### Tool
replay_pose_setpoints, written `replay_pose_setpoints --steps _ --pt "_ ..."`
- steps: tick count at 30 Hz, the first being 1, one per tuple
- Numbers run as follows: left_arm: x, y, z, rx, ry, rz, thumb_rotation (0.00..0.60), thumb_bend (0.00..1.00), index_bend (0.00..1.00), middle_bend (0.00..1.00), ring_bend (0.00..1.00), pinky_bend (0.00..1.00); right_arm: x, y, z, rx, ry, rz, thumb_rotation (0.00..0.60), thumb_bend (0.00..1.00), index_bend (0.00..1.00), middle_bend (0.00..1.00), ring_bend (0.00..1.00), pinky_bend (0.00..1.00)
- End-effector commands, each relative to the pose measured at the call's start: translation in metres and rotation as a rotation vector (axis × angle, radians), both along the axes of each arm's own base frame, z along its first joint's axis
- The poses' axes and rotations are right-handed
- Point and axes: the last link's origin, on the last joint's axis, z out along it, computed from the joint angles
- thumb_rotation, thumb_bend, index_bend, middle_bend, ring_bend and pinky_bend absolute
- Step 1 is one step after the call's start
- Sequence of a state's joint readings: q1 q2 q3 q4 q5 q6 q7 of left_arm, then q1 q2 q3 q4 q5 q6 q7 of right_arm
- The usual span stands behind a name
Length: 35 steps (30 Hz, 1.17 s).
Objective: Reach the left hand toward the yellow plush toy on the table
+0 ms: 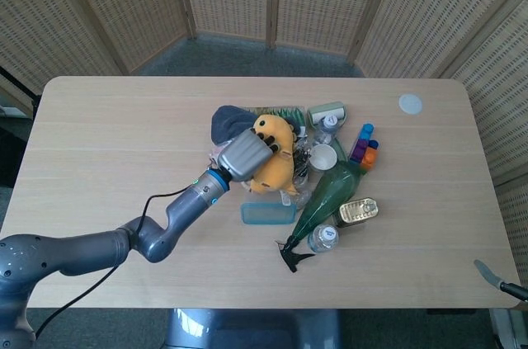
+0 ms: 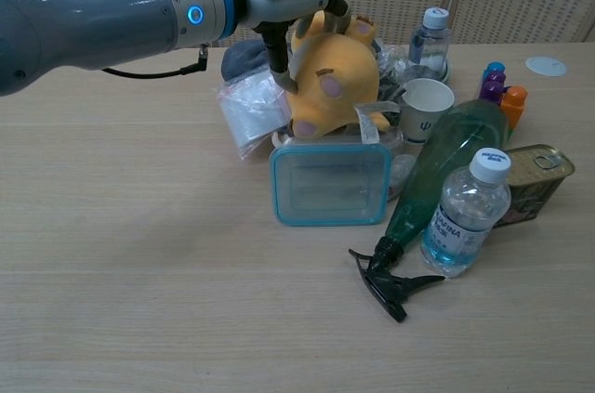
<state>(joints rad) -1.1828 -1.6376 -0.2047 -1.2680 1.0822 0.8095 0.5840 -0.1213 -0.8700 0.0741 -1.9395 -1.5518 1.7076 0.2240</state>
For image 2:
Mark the yellow plush toy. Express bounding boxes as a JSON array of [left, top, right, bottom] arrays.
[[282, 10, 402, 146]]

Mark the clear zip bag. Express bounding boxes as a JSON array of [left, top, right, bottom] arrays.
[[214, 72, 295, 162]]

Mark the plastic bag with dark items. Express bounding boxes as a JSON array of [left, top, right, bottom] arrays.
[[370, 38, 412, 109]]

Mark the clear empty water bottle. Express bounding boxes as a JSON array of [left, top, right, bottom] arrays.
[[408, 7, 452, 84]]

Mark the white paper cup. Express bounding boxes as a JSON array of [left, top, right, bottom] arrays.
[[399, 77, 456, 147]]

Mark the clear blue-rimmed container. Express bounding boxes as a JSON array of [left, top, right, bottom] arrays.
[[268, 142, 394, 229]]

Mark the crumpled clear plastic piece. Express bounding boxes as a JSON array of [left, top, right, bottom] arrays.
[[387, 152, 418, 203]]

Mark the green spray bottle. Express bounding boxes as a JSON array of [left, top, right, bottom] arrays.
[[348, 99, 510, 324]]

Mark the colourful marker set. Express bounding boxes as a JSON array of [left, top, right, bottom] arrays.
[[474, 59, 530, 135]]

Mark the white round table grommet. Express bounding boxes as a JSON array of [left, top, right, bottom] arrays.
[[524, 55, 569, 77]]

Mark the water bottle with blue liquid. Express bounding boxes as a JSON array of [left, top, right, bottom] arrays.
[[418, 147, 513, 280]]

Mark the gold tin can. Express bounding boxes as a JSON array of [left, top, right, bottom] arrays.
[[491, 143, 576, 229]]

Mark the beige ring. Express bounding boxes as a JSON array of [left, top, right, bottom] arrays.
[[271, 129, 295, 149]]

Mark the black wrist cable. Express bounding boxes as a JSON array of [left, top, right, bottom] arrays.
[[100, 43, 211, 80]]

